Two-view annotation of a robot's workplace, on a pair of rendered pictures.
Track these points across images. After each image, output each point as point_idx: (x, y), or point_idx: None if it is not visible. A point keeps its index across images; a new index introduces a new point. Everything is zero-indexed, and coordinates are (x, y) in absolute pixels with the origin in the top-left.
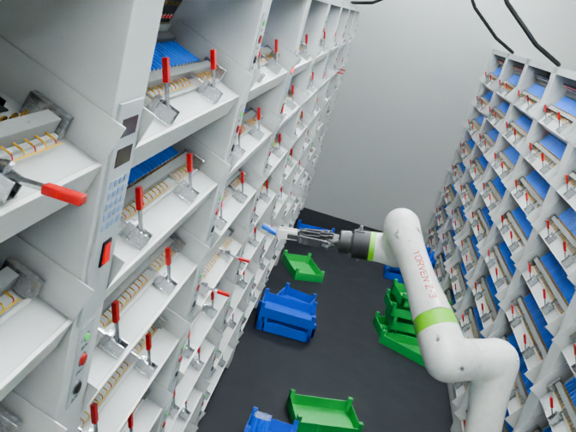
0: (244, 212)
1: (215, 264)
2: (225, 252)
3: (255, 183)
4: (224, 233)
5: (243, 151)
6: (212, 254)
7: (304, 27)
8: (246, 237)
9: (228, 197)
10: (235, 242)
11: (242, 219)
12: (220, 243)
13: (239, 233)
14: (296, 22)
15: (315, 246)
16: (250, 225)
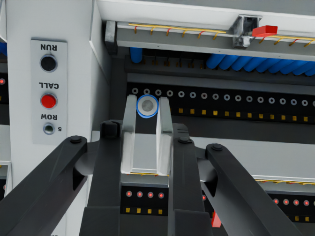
0: (93, 96)
1: (296, 30)
2: (250, 43)
3: (92, 177)
4: (155, 48)
5: None
6: (291, 56)
7: None
8: (93, 24)
9: (258, 179)
10: (112, 10)
11: (94, 73)
12: (219, 49)
13: (97, 33)
14: None
15: (282, 217)
16: (38, 44)
